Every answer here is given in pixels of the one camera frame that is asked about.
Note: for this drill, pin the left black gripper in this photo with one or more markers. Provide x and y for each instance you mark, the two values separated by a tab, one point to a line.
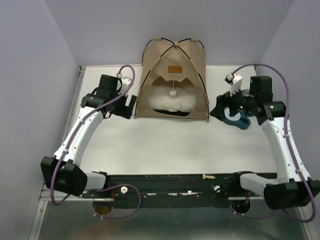
124	110

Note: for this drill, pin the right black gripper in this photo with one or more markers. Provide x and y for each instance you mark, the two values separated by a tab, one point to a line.
222	101

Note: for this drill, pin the teal double pet bowl stand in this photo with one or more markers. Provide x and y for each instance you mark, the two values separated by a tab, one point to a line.
240	120

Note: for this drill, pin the white fluffy cushion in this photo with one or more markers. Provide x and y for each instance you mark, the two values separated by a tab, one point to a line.
184	101

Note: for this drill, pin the beige black pet tent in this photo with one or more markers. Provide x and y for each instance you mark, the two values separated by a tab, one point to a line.
173	60

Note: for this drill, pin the black tent pole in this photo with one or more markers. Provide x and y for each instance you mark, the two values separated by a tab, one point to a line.
187	55
160	57

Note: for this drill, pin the steel pet bowl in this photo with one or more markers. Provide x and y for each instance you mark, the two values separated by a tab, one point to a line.
246	92

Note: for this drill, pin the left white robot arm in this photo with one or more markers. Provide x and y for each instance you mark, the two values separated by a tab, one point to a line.
62	172

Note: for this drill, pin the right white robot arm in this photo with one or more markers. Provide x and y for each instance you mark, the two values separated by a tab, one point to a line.
294	186

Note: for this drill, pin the white pompom toy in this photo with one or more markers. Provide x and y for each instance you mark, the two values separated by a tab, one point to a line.
172	92

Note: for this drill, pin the white chess piece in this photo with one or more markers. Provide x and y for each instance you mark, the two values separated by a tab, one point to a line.
209	177

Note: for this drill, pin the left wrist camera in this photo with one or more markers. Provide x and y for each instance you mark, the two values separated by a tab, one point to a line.
123	83

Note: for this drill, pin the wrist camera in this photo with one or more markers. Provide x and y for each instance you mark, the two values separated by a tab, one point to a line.
123	83
235	81

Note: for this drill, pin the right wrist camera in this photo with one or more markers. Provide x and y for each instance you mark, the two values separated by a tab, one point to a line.
235	81

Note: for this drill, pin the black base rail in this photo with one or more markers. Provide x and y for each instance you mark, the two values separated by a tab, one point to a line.
163	191

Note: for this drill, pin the aluminium frame rail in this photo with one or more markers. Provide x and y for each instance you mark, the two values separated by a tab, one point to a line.
37	223

